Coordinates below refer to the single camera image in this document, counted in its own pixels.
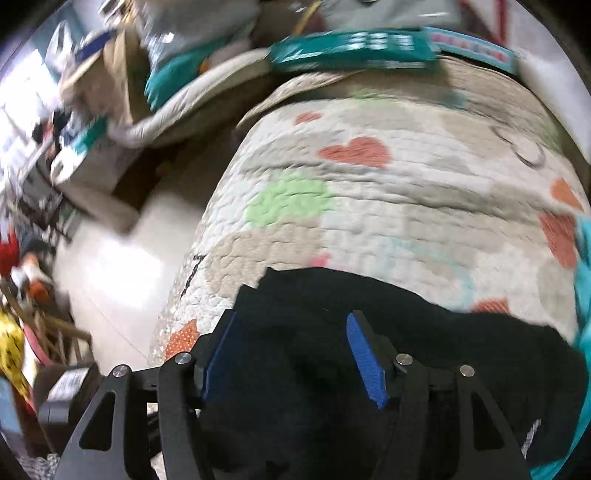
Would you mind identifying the black pants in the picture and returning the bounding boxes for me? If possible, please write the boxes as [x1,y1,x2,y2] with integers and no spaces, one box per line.
[200,268,589,479]

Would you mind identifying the teal fleece blanket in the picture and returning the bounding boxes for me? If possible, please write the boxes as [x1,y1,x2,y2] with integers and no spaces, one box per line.
[530,217,590,479]

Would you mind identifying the quilted heart pattern bedspread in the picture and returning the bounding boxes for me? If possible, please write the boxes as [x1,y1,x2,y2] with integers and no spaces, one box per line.
[148,58,590,365]

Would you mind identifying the brown cardboard box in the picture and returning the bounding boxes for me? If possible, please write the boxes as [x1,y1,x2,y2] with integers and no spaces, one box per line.
[59,26,150,126]

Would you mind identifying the cream quilted cushion pad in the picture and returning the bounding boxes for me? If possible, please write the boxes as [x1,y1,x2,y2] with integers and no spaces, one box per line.
[107,48,270,148]

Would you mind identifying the teal folded cloth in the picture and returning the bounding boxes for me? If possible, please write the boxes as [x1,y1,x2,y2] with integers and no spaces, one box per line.
[144,40,228,112]

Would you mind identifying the white paper shopping bag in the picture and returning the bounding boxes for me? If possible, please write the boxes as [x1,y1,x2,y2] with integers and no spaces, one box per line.
[468,1,590,159]

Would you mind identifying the light blue shapes toy box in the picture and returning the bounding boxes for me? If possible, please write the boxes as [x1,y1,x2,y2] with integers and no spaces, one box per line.
[422,27,517,75]

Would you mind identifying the teal deli paper pack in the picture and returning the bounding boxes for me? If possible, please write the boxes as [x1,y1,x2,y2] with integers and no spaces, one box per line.
[269,30,438,72]

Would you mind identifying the clear plastic bag of clothes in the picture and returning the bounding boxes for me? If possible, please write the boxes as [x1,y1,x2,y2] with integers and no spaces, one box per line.
[136,0,260,64]

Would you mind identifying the grey laptop bag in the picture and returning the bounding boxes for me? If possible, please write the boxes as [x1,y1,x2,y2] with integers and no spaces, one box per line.
[320,0,462,31]

